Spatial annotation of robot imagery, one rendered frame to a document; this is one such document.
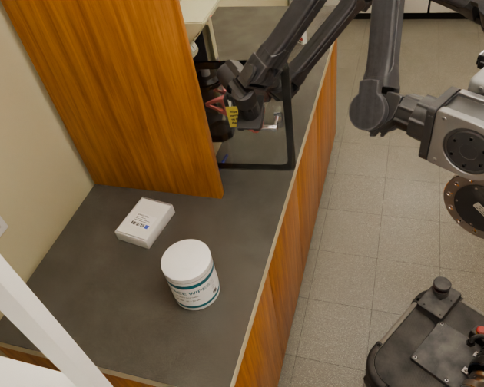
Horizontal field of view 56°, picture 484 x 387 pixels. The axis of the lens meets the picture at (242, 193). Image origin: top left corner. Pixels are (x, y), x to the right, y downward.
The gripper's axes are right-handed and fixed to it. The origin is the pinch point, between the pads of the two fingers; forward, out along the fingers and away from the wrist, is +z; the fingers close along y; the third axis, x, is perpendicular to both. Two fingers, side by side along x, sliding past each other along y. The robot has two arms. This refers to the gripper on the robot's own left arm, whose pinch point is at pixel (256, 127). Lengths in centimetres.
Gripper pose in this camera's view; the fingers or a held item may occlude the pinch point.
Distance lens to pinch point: 133.4
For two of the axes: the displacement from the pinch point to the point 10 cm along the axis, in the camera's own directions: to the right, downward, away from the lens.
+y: -1.3, 9.4, -3.2
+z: 2.0, 3.4, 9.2
